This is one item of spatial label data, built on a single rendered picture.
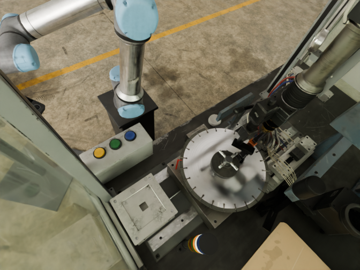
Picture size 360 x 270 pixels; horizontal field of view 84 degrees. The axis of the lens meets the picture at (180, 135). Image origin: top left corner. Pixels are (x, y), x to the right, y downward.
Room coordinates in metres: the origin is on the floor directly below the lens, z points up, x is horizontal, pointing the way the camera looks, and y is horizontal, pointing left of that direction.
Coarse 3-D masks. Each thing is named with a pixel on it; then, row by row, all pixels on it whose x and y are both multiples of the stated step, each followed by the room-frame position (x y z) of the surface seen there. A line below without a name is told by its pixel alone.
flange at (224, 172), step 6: (216, 156) 0.34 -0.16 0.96; (222, 156) 0.34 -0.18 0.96; (216, 162) 0.31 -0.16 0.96; (222, 162) 0.31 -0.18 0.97; (234, 162) 0.33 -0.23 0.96; (216, 168) 0.29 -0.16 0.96; (222, 168) 0.29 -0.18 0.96; (228, 168) 0.30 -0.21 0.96; (216, 174) 0.27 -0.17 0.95; (222, 174) 0.27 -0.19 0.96; (228, 174) 0.27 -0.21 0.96; (234, 174) 0.28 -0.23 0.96
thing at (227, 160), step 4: (220, 152) 0.34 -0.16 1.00; (236, 152) 0.35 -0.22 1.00; (224, 156) 0.33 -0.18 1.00; (228, 156) 0.33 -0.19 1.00; (232, 156) 0.33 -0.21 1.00; (224, 160) 0.31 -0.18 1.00; (228, 160) 0.31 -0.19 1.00; (220, 164) 0.29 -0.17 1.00; (224, 164) 0.29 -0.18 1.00; (228, 164) 0.30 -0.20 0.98; (232, 164) 0.30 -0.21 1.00; (236, 168) 0.29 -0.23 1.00
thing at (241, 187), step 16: (192, 144) 0.37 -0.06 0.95; (208, 144) 0.39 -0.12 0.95; (224, 144) 0.40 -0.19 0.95; (192, 160) 0.30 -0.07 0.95; (208, 160) 0.32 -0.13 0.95; (240, 160) 0.35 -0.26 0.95; (256, 160) 0.36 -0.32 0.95; (192, 176) 0.24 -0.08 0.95; (208, 176) 0.25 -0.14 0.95; (240, 176) 0.28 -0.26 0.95; (256, 176) 0.29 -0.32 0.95; (208, 192) 0.19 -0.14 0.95; (224, 192) 0.21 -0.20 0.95; (240, 192) 0.22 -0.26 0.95; (256, 192) 0.23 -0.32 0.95
